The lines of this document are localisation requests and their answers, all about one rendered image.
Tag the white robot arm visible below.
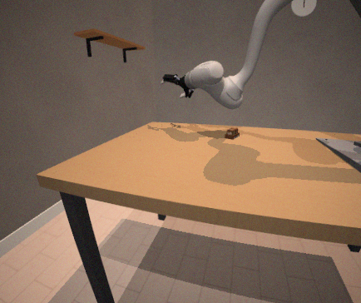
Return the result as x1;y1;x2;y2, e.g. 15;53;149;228
185;0;293;109

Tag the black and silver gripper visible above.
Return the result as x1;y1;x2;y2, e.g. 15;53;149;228
161;74;195;98

